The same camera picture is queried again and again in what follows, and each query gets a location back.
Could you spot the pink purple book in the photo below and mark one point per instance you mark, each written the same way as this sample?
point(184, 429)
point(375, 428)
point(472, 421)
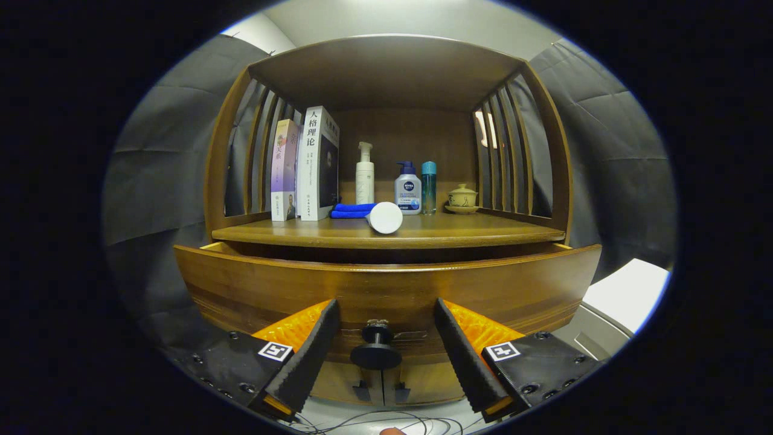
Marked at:
point(284, 169)

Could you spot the white bottle with blue pump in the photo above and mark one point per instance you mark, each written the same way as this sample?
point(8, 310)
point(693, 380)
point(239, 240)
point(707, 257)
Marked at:
point(408, 193)

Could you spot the green white tube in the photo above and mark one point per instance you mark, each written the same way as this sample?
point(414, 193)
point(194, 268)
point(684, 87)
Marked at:
point(386, 217)

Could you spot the beige lidded teacup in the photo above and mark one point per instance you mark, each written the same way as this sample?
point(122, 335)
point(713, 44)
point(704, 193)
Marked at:
point(462, 198)

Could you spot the black backdrop cloth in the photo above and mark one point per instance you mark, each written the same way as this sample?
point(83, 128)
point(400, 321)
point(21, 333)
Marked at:
point(163, 181)

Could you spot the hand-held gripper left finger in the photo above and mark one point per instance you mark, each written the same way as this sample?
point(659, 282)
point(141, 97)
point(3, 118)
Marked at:
point(308, 362)

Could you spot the white appliance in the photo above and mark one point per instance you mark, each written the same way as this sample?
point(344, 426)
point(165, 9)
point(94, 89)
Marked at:
point(628, 290)

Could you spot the brown wooden cabinet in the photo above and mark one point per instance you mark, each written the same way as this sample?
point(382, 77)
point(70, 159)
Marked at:
point(386, 72)

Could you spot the wooden drawer with black knob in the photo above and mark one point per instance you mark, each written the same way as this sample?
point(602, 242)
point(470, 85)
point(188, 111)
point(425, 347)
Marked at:
point(386, 284)

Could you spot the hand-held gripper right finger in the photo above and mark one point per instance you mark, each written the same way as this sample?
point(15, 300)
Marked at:
point(465, 362)

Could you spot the blue folded cloth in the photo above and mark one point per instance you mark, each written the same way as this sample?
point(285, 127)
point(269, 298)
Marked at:
point(350, 210)

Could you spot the wooden cabinet countertop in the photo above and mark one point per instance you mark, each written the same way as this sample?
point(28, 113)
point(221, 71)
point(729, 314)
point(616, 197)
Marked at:
point(459, 226)

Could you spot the wooden cabinet door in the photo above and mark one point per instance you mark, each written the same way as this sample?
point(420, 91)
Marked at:
point(435, 386)
point(338, 380)

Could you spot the thick white book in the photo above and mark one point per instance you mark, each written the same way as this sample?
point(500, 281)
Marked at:
point(309, 169)

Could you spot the slim teal bottle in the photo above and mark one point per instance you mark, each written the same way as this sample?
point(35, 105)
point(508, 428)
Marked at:
point(429, 190)

